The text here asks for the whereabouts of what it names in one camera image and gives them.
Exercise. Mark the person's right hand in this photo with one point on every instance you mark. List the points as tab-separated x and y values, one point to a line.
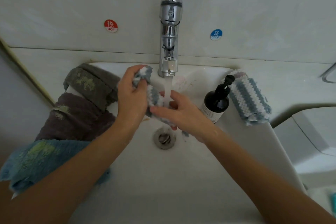
186	116

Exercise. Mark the person's left hand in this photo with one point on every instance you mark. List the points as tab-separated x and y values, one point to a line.
131	100

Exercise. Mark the brown cloth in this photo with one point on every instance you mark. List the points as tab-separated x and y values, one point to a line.
73	121

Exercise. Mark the pink white striped cloth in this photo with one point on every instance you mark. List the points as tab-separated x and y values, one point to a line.
239	74

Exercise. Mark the white ceramic sink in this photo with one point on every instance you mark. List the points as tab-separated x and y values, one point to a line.
178	184

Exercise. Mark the blue stained cloth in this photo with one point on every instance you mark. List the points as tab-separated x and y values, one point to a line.
31	161

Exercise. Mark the person's left forearm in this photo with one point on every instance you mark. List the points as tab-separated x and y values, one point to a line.
52	179

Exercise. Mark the person's right forearm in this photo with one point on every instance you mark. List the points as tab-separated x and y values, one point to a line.
273	184

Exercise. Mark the metal sink drain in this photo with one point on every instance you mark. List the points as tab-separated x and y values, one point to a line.
164	139

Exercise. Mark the black pump soap bottle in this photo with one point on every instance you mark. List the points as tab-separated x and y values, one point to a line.
216	105

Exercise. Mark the chrome faucet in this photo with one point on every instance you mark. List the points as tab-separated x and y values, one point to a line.
169	37

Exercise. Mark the red round sticker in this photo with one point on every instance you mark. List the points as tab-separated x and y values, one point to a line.
111	26

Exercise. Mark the blue round sticker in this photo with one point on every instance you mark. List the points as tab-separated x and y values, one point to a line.
216	34

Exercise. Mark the white toilet tank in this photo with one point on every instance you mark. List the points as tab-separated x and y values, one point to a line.
315	145

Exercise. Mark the white toilet lid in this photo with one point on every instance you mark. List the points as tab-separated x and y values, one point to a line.
323	203

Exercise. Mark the teal tube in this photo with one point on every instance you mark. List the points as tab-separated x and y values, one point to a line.
334	199

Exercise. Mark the metal wall shelf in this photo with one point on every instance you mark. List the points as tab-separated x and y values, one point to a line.
329	73

